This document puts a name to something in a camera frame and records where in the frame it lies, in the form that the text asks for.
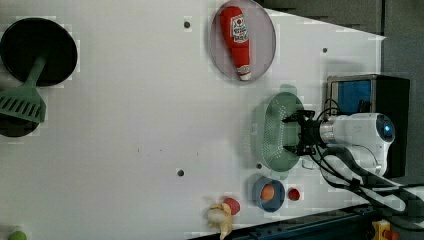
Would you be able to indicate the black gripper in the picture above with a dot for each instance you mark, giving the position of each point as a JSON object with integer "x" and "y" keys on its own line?
{"x": 309, "y": 135}

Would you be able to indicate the green plastic strainer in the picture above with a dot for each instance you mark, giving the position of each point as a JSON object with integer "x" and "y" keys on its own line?
{"x": 270, "y": 134}

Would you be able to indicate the light green cup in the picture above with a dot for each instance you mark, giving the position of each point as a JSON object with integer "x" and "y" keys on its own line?
{"x": 308, "y": 163}

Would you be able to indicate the small red ball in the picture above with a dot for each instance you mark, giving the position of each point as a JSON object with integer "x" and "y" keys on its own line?
{"x": 294, "y": 194}

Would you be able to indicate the orange egg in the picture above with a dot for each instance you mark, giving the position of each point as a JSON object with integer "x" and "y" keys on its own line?
{"x": 267, "y": 192}

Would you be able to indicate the blue bowl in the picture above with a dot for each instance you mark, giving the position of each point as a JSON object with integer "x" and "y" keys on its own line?
{"x": 274, "y": 204}

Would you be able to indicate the silver toaster oven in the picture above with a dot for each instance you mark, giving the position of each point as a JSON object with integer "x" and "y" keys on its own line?
{"x": 373, "y": 93}

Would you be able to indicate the red plush fruit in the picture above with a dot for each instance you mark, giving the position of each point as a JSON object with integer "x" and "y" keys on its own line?
{"x": 233, "y": 204}

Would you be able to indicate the plush peeled banana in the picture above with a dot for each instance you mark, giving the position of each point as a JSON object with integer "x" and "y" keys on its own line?
{"x": 219, "y": 215}

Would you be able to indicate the red plush ketchup bottle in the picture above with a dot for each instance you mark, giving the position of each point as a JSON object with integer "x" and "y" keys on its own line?
{"x": 235, "y": 34}

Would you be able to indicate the yellow red clamp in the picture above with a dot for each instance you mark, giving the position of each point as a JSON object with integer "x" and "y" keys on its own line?
{"x": 383, "y": 231}

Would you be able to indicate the green slotted spatula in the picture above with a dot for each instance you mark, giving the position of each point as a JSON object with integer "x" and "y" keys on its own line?
{"x": 24, "y": 102}

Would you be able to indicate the black round pan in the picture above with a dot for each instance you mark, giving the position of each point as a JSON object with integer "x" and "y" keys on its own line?
{"x": 27, "y": 39}

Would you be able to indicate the black round object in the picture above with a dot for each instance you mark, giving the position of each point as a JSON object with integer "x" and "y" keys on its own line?
{"x": 15, "y": 127}

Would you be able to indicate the green ball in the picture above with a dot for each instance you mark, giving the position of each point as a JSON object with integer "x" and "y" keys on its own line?
{"x": 17, "y": 235}

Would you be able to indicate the blue metal rail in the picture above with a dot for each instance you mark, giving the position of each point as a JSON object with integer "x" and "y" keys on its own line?
{"x": 350, "y": 223}

